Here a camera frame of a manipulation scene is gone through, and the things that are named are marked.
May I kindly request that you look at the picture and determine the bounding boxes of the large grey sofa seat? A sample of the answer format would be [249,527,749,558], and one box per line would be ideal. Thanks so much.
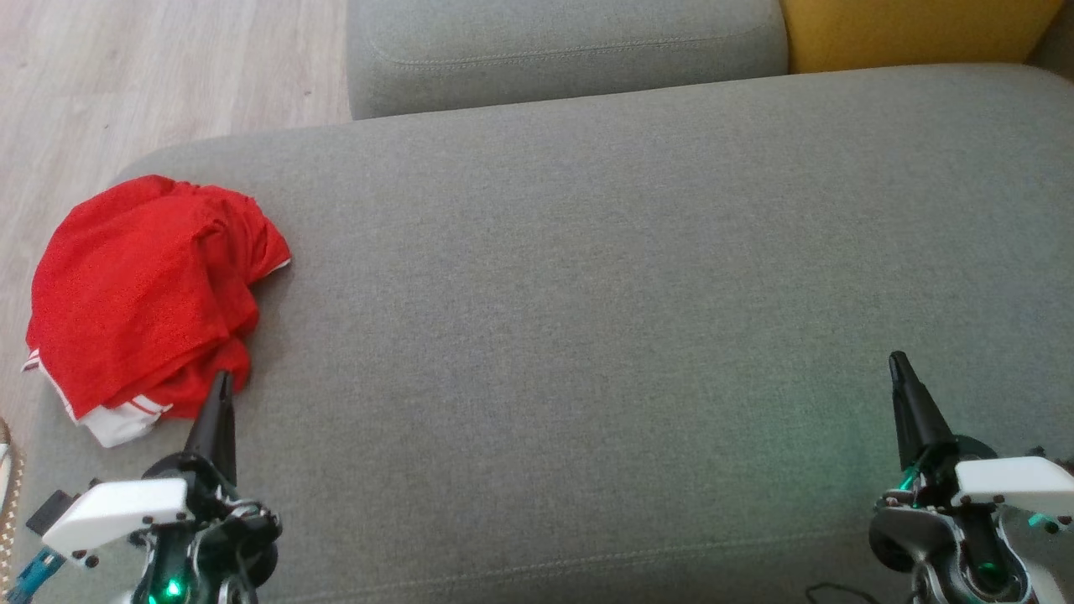
[8,63,1074,604]

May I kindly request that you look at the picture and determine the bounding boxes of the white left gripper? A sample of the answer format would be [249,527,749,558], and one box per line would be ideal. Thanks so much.
[42,369,246,563]

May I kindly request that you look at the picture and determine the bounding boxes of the grey sofa back cushion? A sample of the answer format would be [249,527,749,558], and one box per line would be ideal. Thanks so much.
[347,0,790,120]

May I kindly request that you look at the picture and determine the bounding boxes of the red basketball jersey white sleeves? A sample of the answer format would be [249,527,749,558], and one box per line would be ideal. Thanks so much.
[23,174,292,448]

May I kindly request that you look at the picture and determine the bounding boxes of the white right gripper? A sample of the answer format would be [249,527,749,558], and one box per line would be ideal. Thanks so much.
[889,350,1074,514]

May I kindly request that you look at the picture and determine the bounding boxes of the grey sofa side cushion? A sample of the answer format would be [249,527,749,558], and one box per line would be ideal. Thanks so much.
[1025,8,1074,81]

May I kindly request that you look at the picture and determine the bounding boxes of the yellow cushion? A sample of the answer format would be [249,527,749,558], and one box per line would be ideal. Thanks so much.
[780,0,1066,75]

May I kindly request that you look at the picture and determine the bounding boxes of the left black cable teal connector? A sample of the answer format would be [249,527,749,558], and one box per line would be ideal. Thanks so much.
[3,549,66,604]

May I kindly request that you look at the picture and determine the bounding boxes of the cream perforated laundry basket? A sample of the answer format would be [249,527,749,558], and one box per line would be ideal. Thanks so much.
[0,417,24,588]

